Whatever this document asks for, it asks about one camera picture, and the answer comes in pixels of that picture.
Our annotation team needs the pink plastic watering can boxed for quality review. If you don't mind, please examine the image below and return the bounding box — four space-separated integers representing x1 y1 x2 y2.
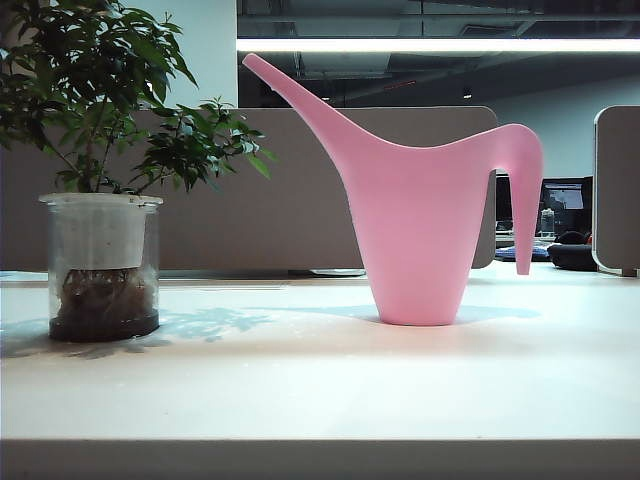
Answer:
241 53 545 327

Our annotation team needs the white inner plant pot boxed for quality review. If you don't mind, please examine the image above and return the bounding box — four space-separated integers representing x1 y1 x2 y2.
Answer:
53 194 147 270

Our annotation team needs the clear glass plant pot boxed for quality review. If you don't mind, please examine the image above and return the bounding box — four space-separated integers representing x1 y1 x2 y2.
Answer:
38 192 164 344

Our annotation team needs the green leafy plant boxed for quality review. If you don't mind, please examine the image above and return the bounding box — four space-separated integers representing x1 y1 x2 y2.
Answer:
0 0 279 196

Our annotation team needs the wide beige desk partition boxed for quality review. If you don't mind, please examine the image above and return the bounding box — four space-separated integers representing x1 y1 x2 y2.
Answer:
0 105 499 272

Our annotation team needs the blue cloth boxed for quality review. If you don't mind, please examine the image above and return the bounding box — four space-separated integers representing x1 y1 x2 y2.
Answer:
495 243 552 263

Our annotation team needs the narrow black computer monitor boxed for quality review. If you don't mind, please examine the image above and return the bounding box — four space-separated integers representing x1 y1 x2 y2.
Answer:
495 172 515 222

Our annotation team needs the long ceiling light strip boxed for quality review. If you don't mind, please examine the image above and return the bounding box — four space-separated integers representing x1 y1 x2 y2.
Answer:
235 38 640 54

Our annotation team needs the wide black computer monitor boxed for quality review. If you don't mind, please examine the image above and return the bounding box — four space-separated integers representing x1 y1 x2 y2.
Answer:
540 175 595 237

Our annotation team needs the black round cushion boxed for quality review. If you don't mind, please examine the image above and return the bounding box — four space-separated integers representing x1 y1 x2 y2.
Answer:
546 229 599 273

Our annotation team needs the beige rounded desk partition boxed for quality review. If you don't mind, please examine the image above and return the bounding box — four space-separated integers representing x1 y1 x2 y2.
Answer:
592 104 640 278

